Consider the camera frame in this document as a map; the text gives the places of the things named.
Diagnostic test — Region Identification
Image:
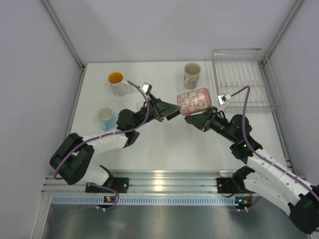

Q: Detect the aluminium mounting rail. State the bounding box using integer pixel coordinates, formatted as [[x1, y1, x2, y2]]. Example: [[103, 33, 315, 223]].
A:
[[42, 169, 310, 195]]

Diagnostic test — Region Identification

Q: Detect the beige tall patterned mug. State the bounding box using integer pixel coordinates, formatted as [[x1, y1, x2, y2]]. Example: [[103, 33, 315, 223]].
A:
[[183, 63, 201, 90]]

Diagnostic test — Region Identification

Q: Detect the white mug orange inside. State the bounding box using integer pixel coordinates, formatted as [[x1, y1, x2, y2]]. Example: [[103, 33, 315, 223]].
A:
[[108, 72, 132, 97]]

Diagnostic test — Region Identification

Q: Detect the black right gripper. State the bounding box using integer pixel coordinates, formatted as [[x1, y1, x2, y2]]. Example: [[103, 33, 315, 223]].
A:
[[185, 106, 238, 143]]

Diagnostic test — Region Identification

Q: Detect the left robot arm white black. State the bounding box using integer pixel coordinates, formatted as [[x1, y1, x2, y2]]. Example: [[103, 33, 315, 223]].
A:
[[49, 94, 181, 192]]

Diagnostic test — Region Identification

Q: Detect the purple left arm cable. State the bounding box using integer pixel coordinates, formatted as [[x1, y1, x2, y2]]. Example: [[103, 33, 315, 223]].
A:
[[53, 80, 150, 209]]

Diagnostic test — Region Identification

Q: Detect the light blue white cup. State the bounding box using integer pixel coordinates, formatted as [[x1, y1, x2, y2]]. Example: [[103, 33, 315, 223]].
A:
[[97, 107, 116, 131]]

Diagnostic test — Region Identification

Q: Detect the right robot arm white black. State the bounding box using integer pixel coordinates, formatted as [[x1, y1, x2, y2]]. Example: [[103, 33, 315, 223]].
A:
[[184, 107, 319, 235]]

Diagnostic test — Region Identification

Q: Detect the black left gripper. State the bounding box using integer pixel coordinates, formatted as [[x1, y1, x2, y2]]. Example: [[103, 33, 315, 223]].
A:
[[132, 93, 184, 129]]

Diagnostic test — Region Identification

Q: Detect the pink patterned mug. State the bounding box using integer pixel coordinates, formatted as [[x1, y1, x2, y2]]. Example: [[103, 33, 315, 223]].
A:
[[176, 88, 212, 116]]

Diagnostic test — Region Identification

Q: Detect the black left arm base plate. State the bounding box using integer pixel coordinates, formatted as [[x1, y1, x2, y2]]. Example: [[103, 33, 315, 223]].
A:
[[85, 177, 129, 193]]

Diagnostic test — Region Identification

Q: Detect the grey slotted cable duct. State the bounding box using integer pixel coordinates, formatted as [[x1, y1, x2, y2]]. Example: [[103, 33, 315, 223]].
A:
[[51, 195, 242, 206]]

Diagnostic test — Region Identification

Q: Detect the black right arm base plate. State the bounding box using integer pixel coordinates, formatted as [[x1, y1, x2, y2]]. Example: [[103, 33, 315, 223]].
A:
[[216, 177, 248, 198]]

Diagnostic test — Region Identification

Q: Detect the metal wire dish rack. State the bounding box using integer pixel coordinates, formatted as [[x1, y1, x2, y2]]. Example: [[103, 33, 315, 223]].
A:
[[212, 48, 283, 113]]

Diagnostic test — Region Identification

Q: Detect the clear glass cup left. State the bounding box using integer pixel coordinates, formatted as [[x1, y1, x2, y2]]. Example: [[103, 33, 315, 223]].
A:
[[136, 101, 146, 111]]

